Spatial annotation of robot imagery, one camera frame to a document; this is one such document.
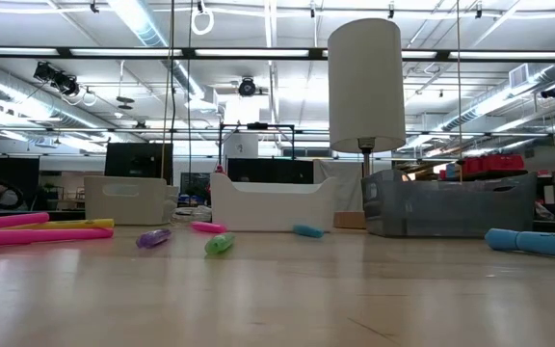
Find teal highlighter marker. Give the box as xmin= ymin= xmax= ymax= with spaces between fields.
xmin=292 ymin=224 xmax=326 ymax=240

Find green highlighter marker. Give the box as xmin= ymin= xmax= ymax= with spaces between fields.
xmin=203 ymin=231 xmax=236 ymax=255

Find purple highlighter marker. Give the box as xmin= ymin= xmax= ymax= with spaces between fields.
xmin=135 ymin=227 xmax=173 ymax=250

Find yellow highlighter marker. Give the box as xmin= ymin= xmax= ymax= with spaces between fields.
xmin=2 ymin=218 xmax=116 ymax=230

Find pink highlighter marker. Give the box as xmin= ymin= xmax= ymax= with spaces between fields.
xmin=0 ymin=211 xmax=51 ymax=232
xmin=0 ymin=227 xmax=115 ymax=249
xmin=190 ymin=220 xmax=228 ymax=235

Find blue highlighter marker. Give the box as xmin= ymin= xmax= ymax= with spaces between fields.
xmin=484 ymin=227 xmax=555 ymax=262

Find wide black screen panel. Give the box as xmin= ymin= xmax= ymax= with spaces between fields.
xmin=226 ymin=157 xmax=315 ymax=185

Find white plastic bin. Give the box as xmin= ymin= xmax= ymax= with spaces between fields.
xmin=209 ymin=172 xmax=337 ymax=234

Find white fabric sheet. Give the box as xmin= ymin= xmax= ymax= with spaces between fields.
xmin=313 ymin=160 xmax=363 ymax=213

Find white shade table lamp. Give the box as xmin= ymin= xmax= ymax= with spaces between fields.
xmin=327 ymin=17 xmax=408 ymax=230

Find light grey plastic bin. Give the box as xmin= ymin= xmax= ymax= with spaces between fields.
xmin=83 ymin=174 xmax=181 ymax=227

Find dark grey plastic bin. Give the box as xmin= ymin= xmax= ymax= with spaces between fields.
xmin=360 ymin=168 xmax=539 ymax=239

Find red storage bins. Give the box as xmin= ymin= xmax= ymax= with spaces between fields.
xmin=460 ymin=153 xmax=527 ymax=177

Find black track spotlight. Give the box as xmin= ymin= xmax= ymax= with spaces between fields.
xmin=33 ymin=61 xmax=81 ymax=97

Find black ceiling camera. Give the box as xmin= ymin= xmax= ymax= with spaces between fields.
xmin=237 ymin=76 xmax=258 ymax=97

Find clear lamp cord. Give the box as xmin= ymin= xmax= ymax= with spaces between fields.
xmin=171 ymin=204 xmax=214 ymax=226

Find white hanging ring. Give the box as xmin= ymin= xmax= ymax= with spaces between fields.
xmin=190 ymin=8 xmax=215 ymax=37

